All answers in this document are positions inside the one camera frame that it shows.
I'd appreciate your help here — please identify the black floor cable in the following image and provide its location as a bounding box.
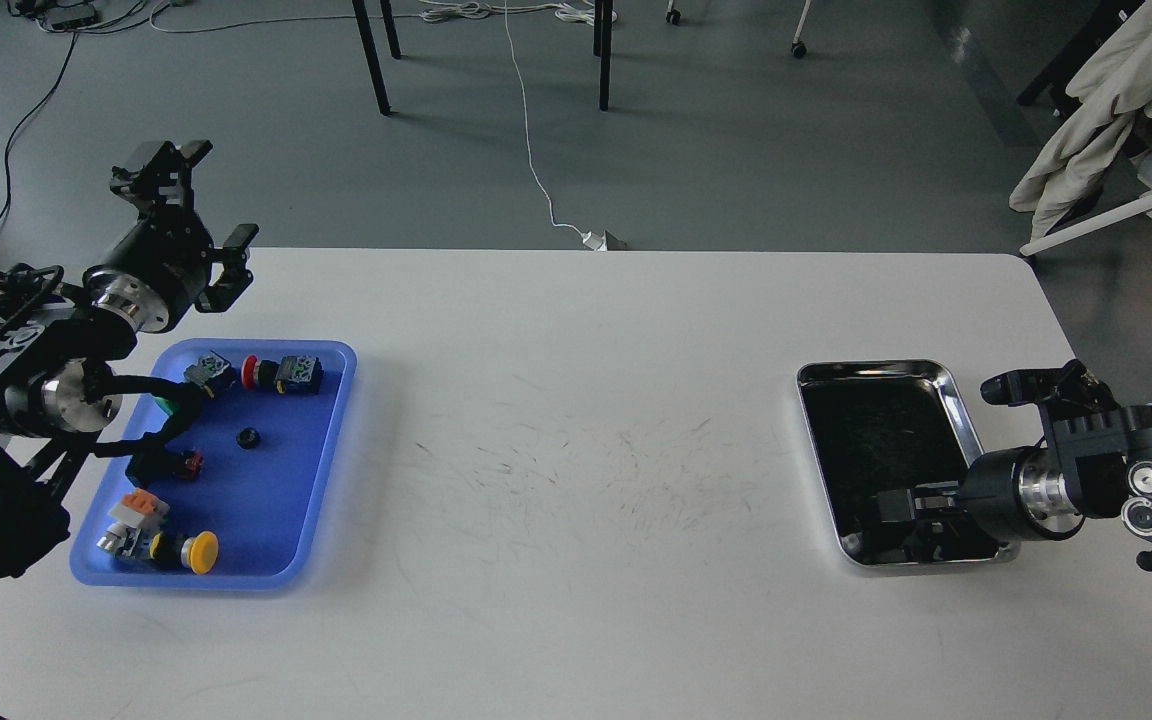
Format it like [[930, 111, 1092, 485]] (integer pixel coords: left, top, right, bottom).
[[0, 0, 177, 301]]

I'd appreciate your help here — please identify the red push button switch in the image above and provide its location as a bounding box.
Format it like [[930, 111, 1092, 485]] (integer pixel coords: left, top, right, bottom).
[[238, 355, 324, 395]]

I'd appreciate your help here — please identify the blue plastic tray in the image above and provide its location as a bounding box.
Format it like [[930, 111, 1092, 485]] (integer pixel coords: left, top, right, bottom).
[[70, 338, 357, 591]]

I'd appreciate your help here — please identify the beige cloth on chair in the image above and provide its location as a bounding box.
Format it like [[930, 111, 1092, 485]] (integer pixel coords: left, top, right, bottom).
[[1009, 1, 1152, 240]]

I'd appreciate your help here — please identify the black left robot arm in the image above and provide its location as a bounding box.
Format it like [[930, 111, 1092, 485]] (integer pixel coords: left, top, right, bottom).
[[0, 141, 259, 578]]

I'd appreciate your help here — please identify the white power adapter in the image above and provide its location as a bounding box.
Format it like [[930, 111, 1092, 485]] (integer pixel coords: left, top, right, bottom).
[[581, 232, 628, 252]]

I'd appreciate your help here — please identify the black selector switch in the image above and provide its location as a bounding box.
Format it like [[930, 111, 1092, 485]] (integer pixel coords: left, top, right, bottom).
[[126, 447, 204, 488]]

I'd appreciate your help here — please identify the black table leg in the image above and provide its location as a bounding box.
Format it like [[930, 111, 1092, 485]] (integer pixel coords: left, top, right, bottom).
[[351, 0, 402, 118], [591, 0, 614, 111]]

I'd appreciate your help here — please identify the yellow push button switch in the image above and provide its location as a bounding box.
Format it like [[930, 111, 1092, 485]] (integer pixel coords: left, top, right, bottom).
[[96, 528, 220, 577]]

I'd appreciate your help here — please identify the orange white contact block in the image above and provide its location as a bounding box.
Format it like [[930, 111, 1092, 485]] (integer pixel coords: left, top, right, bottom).
[[109, 488, 172, 532]]

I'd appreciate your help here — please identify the green push button switch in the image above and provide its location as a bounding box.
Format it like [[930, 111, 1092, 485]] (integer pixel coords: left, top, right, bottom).
[[152, 350, 241, 420]]

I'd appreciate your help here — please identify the black table leg left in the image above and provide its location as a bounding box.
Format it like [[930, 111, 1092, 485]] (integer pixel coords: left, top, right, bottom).
[[351, 0, 402, 118]]

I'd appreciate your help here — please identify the silver metal tray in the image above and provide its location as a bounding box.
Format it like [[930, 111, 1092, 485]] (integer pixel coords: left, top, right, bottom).
[[796, 359, 1020, 571]]

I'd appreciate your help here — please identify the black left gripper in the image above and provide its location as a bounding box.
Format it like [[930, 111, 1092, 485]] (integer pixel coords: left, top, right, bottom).
[[83, 138, 260, 334]]

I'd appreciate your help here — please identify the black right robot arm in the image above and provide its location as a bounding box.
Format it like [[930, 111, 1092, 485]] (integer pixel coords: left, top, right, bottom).
[[876, 361, 1152, 571]]

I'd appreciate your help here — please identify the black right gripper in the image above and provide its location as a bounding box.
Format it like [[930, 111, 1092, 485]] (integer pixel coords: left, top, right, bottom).
[[876, 446, 1085, 543]]

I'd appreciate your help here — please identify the small black gear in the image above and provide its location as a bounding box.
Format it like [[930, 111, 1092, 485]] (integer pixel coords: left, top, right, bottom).
[[236, 427, 262, 450]]

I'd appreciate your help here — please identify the black table leg right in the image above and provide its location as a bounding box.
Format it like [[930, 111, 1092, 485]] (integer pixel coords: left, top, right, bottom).
[[591, 0, 614, 111]]

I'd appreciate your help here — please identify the white floor cable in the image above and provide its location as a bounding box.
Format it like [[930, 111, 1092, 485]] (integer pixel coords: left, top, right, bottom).
[[502, 0, 588, 241]]

